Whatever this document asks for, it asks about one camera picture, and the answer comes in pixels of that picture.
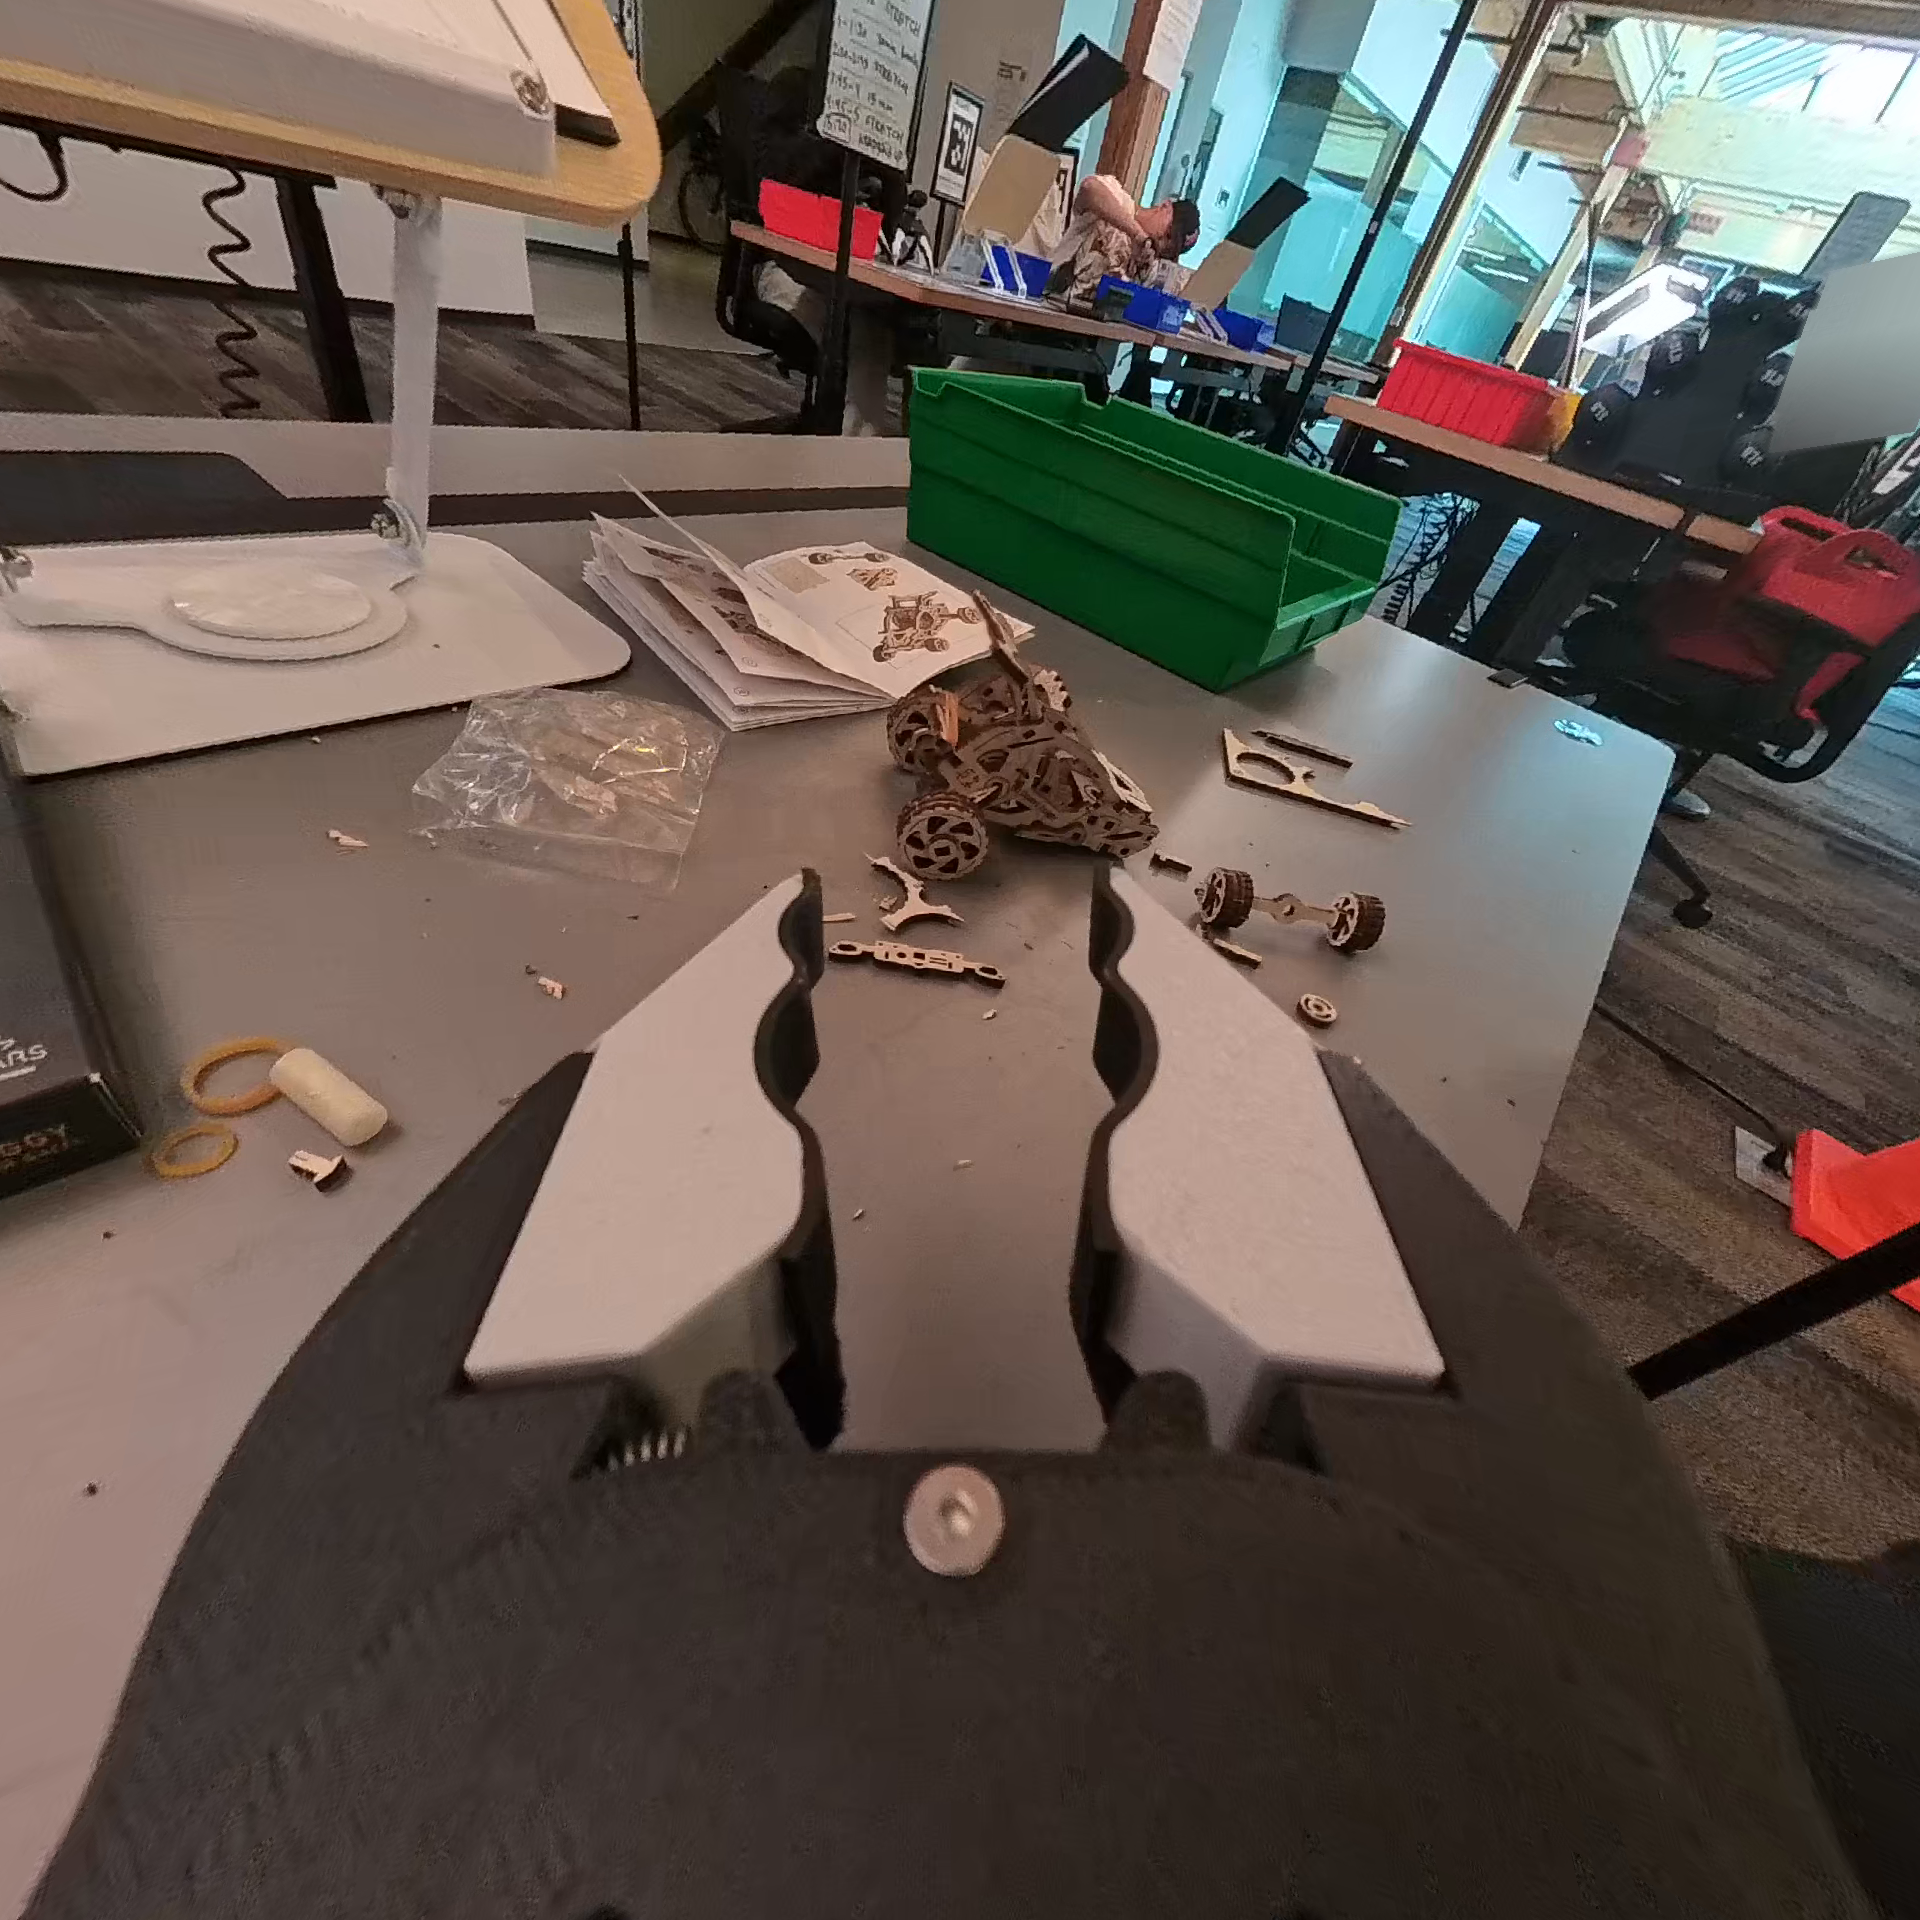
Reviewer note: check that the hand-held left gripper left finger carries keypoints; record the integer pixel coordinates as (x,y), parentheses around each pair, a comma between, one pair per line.
(661,1200)

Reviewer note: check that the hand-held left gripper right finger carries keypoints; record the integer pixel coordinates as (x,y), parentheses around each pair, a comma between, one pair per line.
(1261,1200)

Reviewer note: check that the small spoked wooden disc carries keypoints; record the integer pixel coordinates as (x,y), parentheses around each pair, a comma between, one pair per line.
(1317,1009)

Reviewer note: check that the wooden wheel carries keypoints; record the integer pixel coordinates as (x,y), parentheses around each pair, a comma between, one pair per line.
(1229,900)

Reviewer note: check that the plywood scrap sheet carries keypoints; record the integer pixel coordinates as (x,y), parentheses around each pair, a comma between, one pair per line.
(1245,780)

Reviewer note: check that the wooden model buggy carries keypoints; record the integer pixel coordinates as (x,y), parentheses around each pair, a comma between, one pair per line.
(1036,763)

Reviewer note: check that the black model kit box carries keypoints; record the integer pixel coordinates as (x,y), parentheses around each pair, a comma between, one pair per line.
(45,1019)

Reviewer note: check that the slotted wooden link bar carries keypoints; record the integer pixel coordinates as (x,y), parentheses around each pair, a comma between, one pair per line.
(915,961)

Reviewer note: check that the tiny wooden block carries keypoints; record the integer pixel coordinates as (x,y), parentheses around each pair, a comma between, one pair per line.
(318,1168)

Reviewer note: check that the small cream cylinder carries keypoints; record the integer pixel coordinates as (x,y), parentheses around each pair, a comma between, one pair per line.
(330,1098)

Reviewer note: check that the branch-shaped plywood scrap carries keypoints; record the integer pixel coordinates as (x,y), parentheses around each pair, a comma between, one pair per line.
(913,907)

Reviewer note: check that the clear plastic bag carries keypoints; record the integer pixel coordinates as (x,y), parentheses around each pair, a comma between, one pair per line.
(571,780)

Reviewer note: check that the assembly instruction booklet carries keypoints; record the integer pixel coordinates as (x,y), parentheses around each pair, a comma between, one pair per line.
(811,629)

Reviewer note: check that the orange cloth grey stripes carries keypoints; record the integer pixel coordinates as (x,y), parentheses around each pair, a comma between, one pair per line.
(1862,1215)

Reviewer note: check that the green plastic bin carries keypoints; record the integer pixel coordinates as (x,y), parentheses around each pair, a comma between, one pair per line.
(1050,509)

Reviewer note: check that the red bag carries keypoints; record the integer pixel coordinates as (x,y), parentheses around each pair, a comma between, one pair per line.
(1799,599)

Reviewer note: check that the red plastic bin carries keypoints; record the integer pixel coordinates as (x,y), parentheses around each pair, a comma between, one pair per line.
(819,217)
(1463,393)

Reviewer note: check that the row of blue striped bins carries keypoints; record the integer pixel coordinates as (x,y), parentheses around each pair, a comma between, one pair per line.
(1142,300)

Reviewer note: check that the row of black dumbbells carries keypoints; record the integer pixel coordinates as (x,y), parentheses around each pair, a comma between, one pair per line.
(1682,389)

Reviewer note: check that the long wooden workbench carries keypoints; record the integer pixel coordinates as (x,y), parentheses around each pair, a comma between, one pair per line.
(931,283)

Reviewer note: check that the black sign stand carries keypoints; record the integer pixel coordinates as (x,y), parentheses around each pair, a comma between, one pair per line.
(956,141)

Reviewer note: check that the handwritten whiteboard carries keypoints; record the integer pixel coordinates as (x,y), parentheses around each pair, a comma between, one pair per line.
(875,76)

